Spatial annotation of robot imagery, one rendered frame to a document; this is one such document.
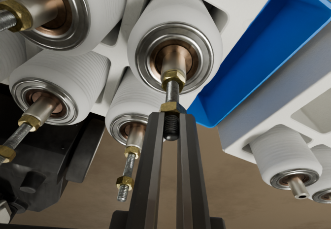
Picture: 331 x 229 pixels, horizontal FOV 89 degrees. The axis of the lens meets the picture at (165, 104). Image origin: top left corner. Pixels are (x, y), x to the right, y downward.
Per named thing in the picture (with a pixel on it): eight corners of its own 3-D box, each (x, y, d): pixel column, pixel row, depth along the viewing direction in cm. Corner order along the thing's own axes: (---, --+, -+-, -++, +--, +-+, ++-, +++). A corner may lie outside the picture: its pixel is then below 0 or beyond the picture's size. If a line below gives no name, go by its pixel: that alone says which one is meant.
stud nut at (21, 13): (15, 30, 12) (6, 34, 12) (-5, 4, 11) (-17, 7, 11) (37, 24, 12) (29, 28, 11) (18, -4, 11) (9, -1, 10)
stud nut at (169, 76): (157, 78, 14) (156, 84, 13) (172, 66, 13) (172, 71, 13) (173, 92, 15) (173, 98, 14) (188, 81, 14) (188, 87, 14)
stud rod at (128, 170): (135, 143, 23) (121, 203, 18) (130, 139, 23) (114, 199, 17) (140, 140, 23) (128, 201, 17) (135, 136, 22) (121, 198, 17)
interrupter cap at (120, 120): (136, 150, 28) (135, 154, 27) (99, 124, 24) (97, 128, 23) (174, 135, 24) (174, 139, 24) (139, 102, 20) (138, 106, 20)
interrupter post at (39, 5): (43, 22, 15) (16, 36, 12) (22, -9, 13) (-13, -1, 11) (66, 16, 15) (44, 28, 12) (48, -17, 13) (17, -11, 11)
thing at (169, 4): (182, 50, 34) (184, 112, 21) (139, 23, 31) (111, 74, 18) (215, 5, 29) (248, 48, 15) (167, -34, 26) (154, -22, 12)
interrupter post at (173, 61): (177, 76, 18) (177, 95, 15) (157, 64, 17) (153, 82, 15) (190, 57, 16) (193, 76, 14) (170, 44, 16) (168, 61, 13)
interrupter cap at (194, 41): (182, 101, 20) (182, 105, 20) (123, 71, 18) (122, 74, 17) (230, 50, 16) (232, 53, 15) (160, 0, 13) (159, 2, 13)
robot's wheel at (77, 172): (100, 142, 69) (78, 193, 54) (87, 138, 68) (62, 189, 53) (112, 111, 57) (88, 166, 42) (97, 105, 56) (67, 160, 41)
